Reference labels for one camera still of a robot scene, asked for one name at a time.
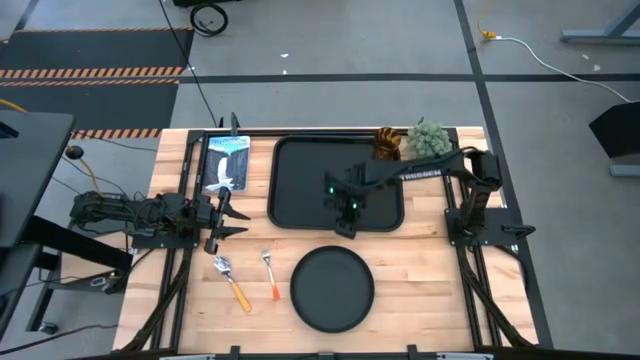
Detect large hazard striped floor mat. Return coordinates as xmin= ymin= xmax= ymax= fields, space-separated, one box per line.
xmin=0 ymin=27 xmax=196 ymax=81

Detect black round plate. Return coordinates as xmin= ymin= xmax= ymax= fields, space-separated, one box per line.
xmin=289 ymin=244 xmax=376 ymax=335

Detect metal spoon orange handle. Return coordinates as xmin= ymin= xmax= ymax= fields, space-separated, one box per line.
xmin=213 ymin=255 xmax=253 ymax=314

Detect black desk leg frame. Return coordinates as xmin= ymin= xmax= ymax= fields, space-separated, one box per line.
xmin=0 ymin=214 xmax=135 ymax=342

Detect yellow cable plug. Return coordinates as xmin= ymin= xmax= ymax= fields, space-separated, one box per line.
xmin=476 ymin=18 xmax=499 ymax=41

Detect black rectangular tray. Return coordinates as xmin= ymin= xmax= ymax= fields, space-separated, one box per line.
xmin=266 ymin=134 xmax=406 ymax=233

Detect white floor cable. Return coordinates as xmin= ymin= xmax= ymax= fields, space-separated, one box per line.
xmin=494 ymin=35 xmax=635 ymax=105

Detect black box stand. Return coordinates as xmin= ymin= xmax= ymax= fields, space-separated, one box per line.
xmin=588 ymin=100 xmax=640 ymax=179

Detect green grape bunch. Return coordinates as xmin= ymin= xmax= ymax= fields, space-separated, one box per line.
xmin=405 ymin=117 xmax=454 ymax=161

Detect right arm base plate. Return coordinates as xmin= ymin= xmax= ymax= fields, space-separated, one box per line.
xmin=444 ymin=206 xmax=537 ymax=248

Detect black aluminium table frame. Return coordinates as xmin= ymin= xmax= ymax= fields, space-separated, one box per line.
xmin=118 ymin=126 xmax=540 ymax=360

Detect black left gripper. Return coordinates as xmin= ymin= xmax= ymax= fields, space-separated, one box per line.
xmin=195 ymin=186 xmax=252 ymax=255

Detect orange cable black knob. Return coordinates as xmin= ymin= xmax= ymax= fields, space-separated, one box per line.
xmin=64 ymin=144 xmax=104 ymax=197

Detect long black floor cable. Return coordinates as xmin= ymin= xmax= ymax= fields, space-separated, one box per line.
xmin=157 ymin=0 xmax=222 ymax=129

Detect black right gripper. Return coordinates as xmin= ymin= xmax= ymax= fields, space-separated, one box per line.
xmin=323 ymin=167 xmax=370 ymax=239

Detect metal fork orange handle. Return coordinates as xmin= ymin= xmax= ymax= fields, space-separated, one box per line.
xmin=260 ymin=248 xmax=282 ymax=302

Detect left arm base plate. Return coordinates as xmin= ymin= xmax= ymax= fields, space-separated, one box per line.
xmin=130 ymin=230 xmax=201 ymax=251

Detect amber ribbed glass cup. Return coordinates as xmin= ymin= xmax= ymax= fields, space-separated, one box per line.
xmin=374 ymin=126 xmax=403 ymax=162

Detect coiled black cable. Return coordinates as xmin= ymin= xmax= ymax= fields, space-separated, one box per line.
xmin=189 ymin=1 xmax=230 ymax=38

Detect grey table foot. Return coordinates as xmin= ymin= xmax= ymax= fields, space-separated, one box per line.
xmin=559 ymin=0 xmax=640 ymax=46

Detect black side desk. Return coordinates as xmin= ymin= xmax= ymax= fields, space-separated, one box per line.
xmin=0 ymin=109 xmax=77 ymax=250

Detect small hazard striped floor mat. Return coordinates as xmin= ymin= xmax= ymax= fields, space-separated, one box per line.
xmin=0 ymin=78 xmax=181 ymax=141

